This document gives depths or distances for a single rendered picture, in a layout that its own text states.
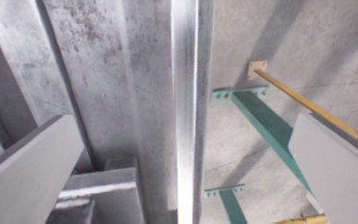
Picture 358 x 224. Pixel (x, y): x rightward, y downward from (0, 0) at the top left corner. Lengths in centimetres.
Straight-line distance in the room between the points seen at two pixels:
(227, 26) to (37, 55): 88
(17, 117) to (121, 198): 13
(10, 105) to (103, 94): 8
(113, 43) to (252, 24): 91
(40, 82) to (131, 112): 8
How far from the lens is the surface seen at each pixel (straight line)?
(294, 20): 116
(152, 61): 19
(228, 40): 101
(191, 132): 17
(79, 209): 21
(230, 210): 154
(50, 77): 19
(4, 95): 24
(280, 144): 78
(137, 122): 21
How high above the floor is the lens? 91
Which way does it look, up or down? 58 degrees down
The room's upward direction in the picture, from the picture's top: 162 degrees clockwise
